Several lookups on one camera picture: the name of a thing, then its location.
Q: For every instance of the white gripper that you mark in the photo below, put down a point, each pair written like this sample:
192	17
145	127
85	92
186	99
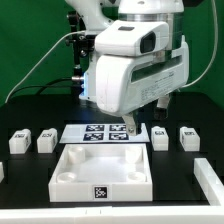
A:
124	84

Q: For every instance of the white square table top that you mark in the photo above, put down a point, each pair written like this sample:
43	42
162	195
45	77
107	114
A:
102	173

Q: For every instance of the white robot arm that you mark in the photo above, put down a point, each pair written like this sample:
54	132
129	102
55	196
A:
98	15

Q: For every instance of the white marker sheet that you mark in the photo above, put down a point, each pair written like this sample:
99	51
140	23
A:
101	133

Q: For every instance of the white obstacle fence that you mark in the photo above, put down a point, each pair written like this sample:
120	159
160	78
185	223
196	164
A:
213	213

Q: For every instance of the white part left edge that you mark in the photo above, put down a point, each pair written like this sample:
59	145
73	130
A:
1	172

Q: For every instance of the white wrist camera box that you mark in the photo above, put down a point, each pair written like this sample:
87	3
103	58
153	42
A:
126	38

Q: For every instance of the black camera stand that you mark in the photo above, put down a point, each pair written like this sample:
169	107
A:
82	44

